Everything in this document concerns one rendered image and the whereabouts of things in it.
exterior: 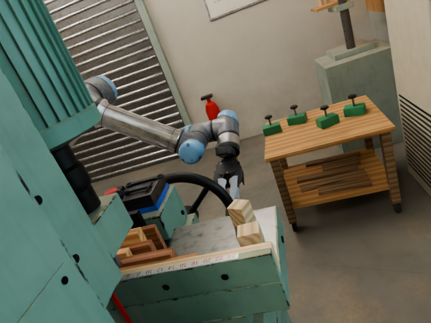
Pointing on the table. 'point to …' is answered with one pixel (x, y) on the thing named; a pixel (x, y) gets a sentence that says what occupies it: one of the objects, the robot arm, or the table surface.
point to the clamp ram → (136, 219)
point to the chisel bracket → (111, 222)
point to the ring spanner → (144, 180)
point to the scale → (180, 266)
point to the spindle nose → (77, 177)
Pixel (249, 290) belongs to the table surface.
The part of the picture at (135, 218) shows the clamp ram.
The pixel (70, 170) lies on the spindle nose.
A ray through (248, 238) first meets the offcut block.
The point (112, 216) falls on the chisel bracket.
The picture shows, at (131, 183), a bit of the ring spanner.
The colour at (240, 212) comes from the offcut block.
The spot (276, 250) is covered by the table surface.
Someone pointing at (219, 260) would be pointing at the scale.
